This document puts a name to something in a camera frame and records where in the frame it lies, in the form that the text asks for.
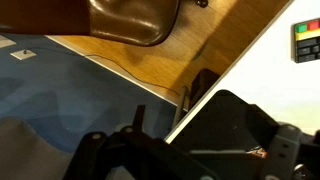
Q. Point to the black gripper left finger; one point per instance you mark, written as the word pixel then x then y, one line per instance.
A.
pixel 145 158

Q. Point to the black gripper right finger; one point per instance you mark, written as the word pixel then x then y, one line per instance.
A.
pixel 291 155

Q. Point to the colourful mechanical keyboard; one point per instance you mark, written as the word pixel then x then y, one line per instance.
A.
pixel 306 41

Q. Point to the black mouse pad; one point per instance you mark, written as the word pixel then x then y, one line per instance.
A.
pixel 227 122

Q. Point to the black table leg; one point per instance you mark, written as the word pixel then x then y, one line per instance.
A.
pixel 200 85

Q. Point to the brown leather chair seat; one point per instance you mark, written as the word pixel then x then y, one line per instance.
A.
pixel 136 22

